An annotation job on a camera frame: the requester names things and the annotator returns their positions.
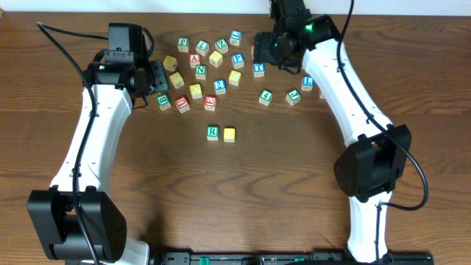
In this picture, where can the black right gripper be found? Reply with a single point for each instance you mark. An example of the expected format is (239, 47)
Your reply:
(263, 51)

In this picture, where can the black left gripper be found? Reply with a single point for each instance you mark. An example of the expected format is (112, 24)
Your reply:
(159, 77)

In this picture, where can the yellow o block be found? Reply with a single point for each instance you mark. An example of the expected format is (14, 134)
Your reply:
(229, 134)
(196, 91)

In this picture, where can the green R block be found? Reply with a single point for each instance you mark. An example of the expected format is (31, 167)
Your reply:
(212, 133)

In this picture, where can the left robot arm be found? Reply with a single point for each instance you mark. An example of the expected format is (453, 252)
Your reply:
(75, 218)

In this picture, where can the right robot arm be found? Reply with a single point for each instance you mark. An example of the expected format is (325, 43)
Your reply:
(372, 162)

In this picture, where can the blue T block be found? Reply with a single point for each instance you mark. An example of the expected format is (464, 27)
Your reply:
(258, 70)

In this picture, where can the blue P block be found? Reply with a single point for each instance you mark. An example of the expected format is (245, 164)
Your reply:
(237, 60)

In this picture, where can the yellow block upper left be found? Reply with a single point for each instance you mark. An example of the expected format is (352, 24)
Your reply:
(170, 63)

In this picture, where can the blue block top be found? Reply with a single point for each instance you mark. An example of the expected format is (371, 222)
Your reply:
(235, 38)

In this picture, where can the blue L block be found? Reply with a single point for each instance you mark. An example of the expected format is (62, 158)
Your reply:
(307, 83)

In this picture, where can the green 4 block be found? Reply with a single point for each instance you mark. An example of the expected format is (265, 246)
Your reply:
(265, 97)

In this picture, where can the yellow S block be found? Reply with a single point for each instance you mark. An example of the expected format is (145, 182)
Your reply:
(177, 80)

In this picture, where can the green J block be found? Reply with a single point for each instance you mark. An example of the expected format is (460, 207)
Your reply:
(293, 97)

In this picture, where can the green B block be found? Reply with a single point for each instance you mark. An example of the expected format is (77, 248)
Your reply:
(163, 102)

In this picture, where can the yellow C block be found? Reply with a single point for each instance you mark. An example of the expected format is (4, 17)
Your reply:
(234, 78)

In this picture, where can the green Z block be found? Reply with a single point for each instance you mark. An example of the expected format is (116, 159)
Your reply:
(222, 46)

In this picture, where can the green F block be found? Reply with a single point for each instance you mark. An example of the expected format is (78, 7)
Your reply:
(183, 44)

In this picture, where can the yellow block upper middle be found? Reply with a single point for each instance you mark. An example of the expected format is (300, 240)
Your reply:
(216, 58)

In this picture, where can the red A block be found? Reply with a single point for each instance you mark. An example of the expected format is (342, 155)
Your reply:
(194, 59)

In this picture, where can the red U block bottom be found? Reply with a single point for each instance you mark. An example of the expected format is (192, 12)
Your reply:
(182, 104)

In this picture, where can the blue 2 block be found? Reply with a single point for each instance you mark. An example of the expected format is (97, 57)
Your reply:
(220, 86)

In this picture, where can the green N block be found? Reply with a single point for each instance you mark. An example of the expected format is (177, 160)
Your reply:
(201, 72)

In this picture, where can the green L block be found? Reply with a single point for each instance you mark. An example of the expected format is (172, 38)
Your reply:
(202, 48)

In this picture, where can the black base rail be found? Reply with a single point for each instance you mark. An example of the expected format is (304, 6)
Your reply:
(315, 258)

